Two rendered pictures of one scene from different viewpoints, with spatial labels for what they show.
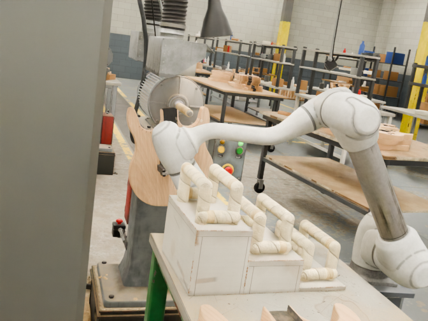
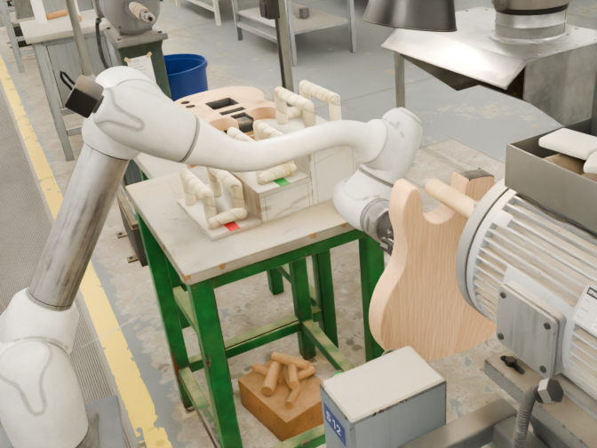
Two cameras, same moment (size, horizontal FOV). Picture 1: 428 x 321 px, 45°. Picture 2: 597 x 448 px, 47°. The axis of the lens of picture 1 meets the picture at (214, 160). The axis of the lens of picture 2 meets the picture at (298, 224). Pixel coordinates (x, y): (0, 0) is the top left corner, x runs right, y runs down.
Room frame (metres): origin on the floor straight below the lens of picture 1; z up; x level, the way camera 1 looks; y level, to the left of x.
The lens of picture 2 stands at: (3.14, -0.20, 1.80)
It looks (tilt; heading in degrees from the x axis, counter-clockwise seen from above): 29 degrees down; 175
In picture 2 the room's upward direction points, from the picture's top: 6 degrees counter-clockwise
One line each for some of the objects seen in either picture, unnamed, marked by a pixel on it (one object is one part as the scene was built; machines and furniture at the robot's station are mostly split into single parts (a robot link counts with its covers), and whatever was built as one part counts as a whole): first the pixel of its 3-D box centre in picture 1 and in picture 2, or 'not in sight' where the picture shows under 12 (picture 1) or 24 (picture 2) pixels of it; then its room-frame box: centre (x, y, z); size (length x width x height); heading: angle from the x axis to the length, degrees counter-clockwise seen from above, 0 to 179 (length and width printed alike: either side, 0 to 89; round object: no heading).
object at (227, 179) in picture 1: (225, 178); (293, 99); (1.33, -0.04, 1.20); 0.20 x 0.03 x 0.03; 21
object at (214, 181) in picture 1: (212, 185); (309, 123); (1.41, -0.01, 1.15); 0.03 x 0.03 x 0.09
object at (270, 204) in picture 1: (274, 207); (244, 140); (1.39, -0.19, 1.12); 0.20 x 0.03 x 0.03; 21
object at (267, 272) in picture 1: (253, 255); (264, 182); (1.38, -0.15, 0.98); 0.27 x 0.16 x 0.09; 22
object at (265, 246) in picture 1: (271, 246); not in sight; (1.29, -0.18, 1.04); 0.11 x 0.03 x 0.03; 112
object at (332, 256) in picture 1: (331, 262); (187, 188); (1.37, -0.36, 0.99); 0.03 x 0.03 x 0.09
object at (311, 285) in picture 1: (299, 267); (217, 212); (1.43, -0.29, 0.94); 0.27 x 0.15 x 0.01; 22
